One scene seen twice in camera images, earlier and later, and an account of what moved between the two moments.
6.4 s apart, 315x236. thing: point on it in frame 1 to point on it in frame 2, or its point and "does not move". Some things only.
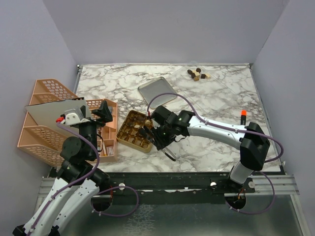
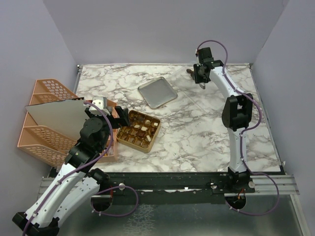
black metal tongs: [145, 133] to [203, 85]
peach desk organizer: [107, 134] does not move
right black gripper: [161, 143] to [198, 79]
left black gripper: [104, 112] to [123, 120]
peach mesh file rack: [44, 143] does not move
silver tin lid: [156, 87] does not move
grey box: [46, 114] does not move
